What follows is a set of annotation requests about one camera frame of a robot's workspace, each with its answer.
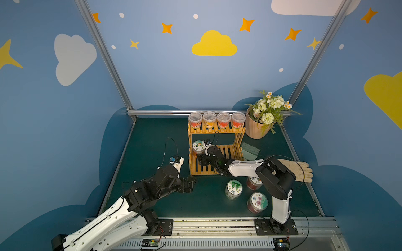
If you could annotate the small clear jar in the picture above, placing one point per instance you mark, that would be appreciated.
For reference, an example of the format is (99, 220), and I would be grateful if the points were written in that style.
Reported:
(223, 120)
(195, 120)
(209, 119)
(238, 120)

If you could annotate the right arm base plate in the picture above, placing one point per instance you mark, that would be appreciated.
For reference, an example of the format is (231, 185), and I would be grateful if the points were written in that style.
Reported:
(271, 227)

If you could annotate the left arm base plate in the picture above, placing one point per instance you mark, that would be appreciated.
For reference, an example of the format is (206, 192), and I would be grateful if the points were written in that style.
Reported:
(160, 227)

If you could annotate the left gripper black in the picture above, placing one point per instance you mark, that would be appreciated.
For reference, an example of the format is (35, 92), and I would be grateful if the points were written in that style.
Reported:
(183, 184)

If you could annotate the green circuit board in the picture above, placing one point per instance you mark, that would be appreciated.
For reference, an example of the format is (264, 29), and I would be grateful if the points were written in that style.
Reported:
(149, 243)
(281, 244)

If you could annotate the rear aluminium crossbar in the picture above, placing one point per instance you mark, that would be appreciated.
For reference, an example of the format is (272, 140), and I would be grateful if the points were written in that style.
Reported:
(185, 112)

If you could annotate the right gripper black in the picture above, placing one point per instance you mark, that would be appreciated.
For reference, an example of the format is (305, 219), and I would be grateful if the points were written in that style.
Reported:
(208, 157)

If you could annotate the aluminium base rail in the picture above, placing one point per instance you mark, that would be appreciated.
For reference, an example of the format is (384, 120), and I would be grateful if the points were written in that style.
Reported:
(239, 234)

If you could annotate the left green circuit board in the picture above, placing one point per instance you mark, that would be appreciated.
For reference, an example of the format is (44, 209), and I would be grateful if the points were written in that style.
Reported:
(149, 243)

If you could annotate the beige work gloves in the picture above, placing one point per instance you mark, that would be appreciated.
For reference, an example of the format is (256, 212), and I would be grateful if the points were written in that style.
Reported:
(301, 170)

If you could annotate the large jar red strawberry lid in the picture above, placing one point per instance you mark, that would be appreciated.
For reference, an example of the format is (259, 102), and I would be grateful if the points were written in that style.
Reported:
(254, 183)

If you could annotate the aluminium frame post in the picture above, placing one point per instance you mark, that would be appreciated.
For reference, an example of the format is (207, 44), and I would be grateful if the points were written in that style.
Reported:
(327, 38)
(86, 13)

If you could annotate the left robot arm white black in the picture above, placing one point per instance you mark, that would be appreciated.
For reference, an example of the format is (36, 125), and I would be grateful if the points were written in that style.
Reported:
(131, 215)

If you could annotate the pink ribbed flower pot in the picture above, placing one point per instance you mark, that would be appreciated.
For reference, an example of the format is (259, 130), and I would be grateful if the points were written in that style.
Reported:
(254, 129)

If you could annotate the white green artificial flowers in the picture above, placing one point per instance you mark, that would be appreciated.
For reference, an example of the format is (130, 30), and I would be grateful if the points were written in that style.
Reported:
(268, 109)

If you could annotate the large jar orange flower lid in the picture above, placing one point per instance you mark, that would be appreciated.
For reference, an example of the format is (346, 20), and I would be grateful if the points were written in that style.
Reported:
(198, 147)

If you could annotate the right green circuit board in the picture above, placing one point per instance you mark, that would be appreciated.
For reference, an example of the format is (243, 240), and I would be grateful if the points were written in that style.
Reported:
(281, 244)

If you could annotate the right aluminium frame post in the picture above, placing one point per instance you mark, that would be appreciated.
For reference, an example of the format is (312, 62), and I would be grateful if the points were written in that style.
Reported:
(327, 38)

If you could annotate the bamboo two-tier shelf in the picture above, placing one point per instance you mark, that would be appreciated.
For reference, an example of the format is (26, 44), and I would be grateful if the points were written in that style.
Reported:
(228, 140)

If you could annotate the left aluminium frame post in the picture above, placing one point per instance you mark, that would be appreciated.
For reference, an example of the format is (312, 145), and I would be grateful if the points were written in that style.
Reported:
(86, 13)

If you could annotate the large jar purple flower lid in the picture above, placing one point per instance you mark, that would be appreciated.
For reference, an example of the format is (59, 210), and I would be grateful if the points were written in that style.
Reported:
(257, 202)

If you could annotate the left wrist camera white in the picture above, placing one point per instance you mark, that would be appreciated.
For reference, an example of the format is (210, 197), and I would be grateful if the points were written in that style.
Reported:
(177, 162)

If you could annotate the large jar green leaf lid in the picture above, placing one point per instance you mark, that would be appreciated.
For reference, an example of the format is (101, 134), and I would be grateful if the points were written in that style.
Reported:
(234, 189)

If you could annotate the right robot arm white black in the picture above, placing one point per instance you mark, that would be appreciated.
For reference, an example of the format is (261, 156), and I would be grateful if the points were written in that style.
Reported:
(275, 177)

